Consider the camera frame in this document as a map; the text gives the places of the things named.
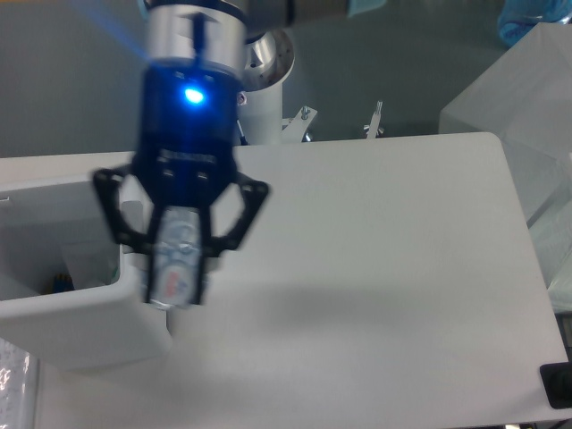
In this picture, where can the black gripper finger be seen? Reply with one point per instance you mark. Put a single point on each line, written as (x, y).
(132, 224)
(253, 194)

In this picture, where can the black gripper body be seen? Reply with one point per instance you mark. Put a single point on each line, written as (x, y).
(187, 131)

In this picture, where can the crushed clear plastic bottle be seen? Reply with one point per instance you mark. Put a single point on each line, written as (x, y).
(173, 272)

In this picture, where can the white tissue wrapper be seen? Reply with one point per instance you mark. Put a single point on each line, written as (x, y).
(91, 264)

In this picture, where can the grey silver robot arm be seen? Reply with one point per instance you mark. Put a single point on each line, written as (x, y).
(214, 35)

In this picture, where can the white plastic trash can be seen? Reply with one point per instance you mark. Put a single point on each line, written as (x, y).
(102, 326)

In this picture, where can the yellow blue item in bin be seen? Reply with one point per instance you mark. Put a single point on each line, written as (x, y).
(60, 283)

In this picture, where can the clear plastic sheet lower left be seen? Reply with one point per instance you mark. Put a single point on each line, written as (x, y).
(19, 387)

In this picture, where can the blue plastic bag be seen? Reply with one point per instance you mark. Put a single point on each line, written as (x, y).
(518, 17)

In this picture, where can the black device at table edge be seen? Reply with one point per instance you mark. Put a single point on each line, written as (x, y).
(556, 379)

